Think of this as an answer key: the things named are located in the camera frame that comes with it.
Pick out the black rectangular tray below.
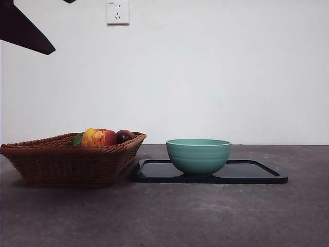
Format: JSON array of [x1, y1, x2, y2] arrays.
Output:
[[131, 158, 288, 184]]

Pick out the red yellow apple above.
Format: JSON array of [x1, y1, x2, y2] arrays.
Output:
[[81, 128, 118, 148]]

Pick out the brown wicker basket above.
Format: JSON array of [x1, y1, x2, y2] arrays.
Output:
[[0, 132, 147, 188]]

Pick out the dark red plum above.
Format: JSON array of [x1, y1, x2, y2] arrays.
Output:
[[116, 129, 136, 145]]

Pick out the teal ribbed bowl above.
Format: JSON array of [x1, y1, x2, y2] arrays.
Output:
[[166, 138, 232, 177]]

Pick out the white wall power socket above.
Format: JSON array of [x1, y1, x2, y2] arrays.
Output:
[[107, 0, 130, 26]]

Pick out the green fruit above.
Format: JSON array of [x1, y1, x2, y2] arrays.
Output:
[[68, 132, 85, 147]]

